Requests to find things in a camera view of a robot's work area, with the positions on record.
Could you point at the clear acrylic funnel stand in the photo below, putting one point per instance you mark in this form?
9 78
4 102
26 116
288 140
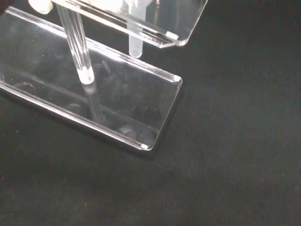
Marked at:
94 82

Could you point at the black bench cloth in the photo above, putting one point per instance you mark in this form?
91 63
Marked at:
223 141

